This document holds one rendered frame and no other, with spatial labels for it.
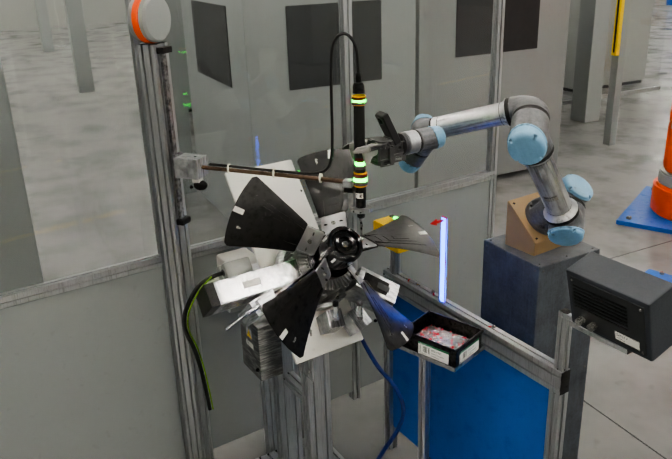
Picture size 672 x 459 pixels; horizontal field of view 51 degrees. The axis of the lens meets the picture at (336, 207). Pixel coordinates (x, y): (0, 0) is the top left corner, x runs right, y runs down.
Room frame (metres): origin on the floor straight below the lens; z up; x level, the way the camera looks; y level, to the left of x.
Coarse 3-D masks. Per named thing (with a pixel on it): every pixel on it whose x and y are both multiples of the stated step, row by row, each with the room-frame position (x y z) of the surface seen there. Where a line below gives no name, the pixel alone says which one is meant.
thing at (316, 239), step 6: (306, 228) 2.02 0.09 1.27; (312, 228) 2.02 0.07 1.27; (306, 234) 2.02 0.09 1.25; (318, 234) 2.02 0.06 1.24; (300, 240) 2.02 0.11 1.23; (306, 240) 2.02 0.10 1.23; (312, 240) 2.02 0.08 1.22; (318, 240) 2.02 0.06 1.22; (300, 246) 2.02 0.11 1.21; (306, 246) 2.02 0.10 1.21; (312, 246) 2.02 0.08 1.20; (306, 252) 2.02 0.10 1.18; (312, 252) 2.02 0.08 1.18
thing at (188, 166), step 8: (176, 160) 2.31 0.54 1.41; (184, 160) 2.29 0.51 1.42; (192, 160) 2.28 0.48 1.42; (200, 160) 2.30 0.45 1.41; (176, 168) 2.31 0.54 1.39; (184, 168) 2.30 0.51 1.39; (192, 168) 2.28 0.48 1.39; (200, 168) 2.30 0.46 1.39; (176, 176) 2.31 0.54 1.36; (184, 176) 2.30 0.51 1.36; (192, 176) 2.28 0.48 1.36; (200, 176) 2.29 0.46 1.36
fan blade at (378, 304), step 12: (372, 288) 2.01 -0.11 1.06; (372, 300) 1.92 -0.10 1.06; (384, 300) 2.01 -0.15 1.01; (384, 312) 1.92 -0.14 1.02; (396, 312) 2.00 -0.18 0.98; (384, 324) 1.87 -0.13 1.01; (396, 324) 1.92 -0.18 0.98; (408, 324) 1.98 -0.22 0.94; (384, 336) 1.83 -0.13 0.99; (396, 336) 1.87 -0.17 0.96; (408, 336) 1.92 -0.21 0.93; (396, 348) 1.83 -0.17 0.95
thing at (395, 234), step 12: (384, 228) 2.20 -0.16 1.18; (396, 228) 2.20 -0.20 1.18; (408, 228) 2.21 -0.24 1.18; (420, 228) 2.22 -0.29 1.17; (372, 240) 2.09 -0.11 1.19; (384, 240) 2.10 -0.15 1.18; (396, 240) 2.11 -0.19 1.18; (408, 240) 2.13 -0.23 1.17; (420, 240) 2.15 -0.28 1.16; (432, 240) 2.17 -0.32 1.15; (420, 252) 2.09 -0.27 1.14; (432, 252) 2.11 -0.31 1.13
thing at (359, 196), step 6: (360, 72) 2.09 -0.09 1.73; (360, 78) 2.08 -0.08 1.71; (354, 84) 2.08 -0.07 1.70; (360, 84) 2.07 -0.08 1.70; (354, 90) 2.07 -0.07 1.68; (360, 90) 2.07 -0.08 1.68; (360, 192) 2.07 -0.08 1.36; (360, 198) 2.07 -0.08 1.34; (360, 204) 2.07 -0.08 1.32; (360, 216) 2.07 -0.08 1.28
